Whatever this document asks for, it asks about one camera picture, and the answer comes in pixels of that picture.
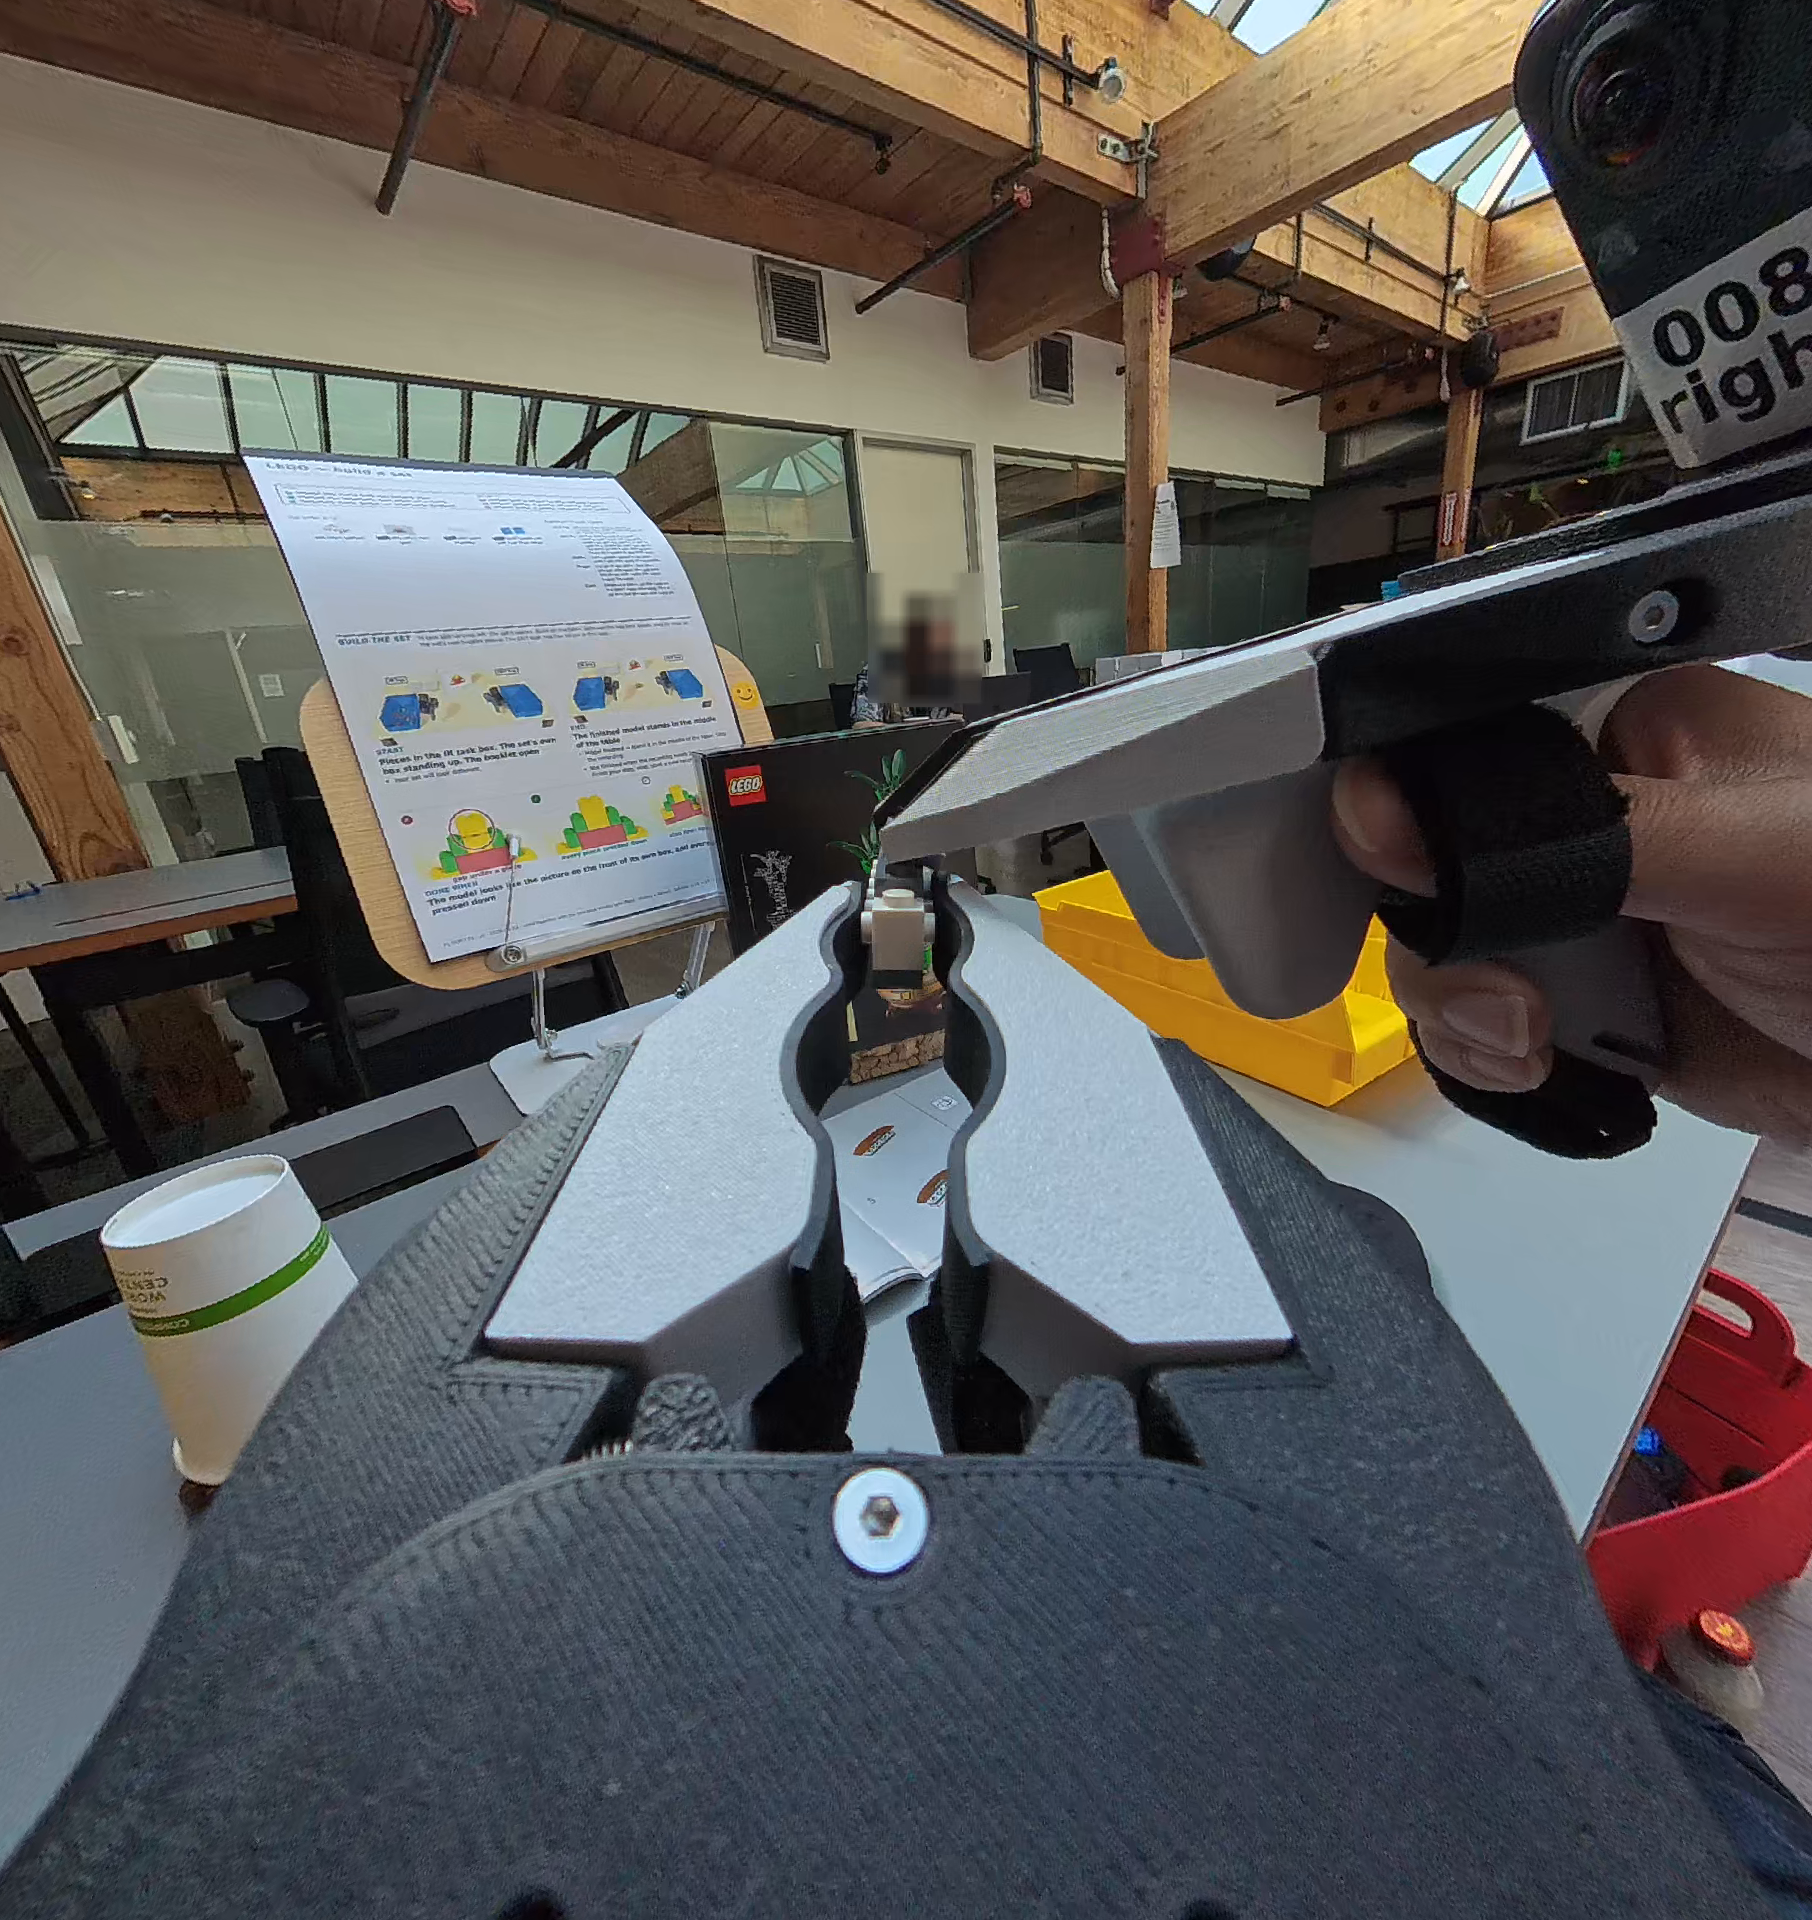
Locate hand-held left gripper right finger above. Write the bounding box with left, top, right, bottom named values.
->
left=918, top=882, right=1299, bottom=1451

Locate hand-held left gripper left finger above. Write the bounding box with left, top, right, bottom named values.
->
left=480, top=882, right=870, bottom=1451

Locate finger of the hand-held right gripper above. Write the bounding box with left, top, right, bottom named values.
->
left=870, top=644, right=1333, bottom=871

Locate yellow plastic bin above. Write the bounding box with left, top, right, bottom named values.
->
left=1033, top=870, right=1418, bottom=1109

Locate grey lego strip assembly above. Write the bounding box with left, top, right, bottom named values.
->
left=859, top=854, right=942, bottom=992

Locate lego instruction booklet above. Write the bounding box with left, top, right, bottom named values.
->
left=822, top=1079, right=985, bottom=1291

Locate black lego set box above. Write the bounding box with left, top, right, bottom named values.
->
left=700, top=715, right=1097, bottom=1089

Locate person's right hand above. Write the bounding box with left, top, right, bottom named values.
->
left=1333, top=666, right=1812, bottom=1163

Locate black flat tablet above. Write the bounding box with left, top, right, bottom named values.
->
left=291, top=1106, right=480, bottom=1218

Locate white paper cup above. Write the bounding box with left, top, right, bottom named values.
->
left=101, top=1154, right=361, bottom=1488

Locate illustrated task sheet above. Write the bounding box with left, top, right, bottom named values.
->
left=243, top=450, right=728, bottom=966

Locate grey side desk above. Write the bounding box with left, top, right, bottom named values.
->
left=0, top=845, right=301, bottom=983

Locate red plastic bin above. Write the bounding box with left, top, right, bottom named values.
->
left=1585, top=1265, right=1812, bottom=1667

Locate black desk device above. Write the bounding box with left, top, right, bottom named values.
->
left=0, top=1221, right=115, bottom=1338

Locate bottle with orange cap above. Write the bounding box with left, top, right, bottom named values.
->
left=1663, top=1611, right=1771, bottom=1742

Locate person's body in blue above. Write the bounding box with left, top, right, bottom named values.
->
left=1641, top=1680, right=1812, bottom=1920

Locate wooden post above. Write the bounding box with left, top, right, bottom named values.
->
left=1122, top=269, right=1177, bottom=654

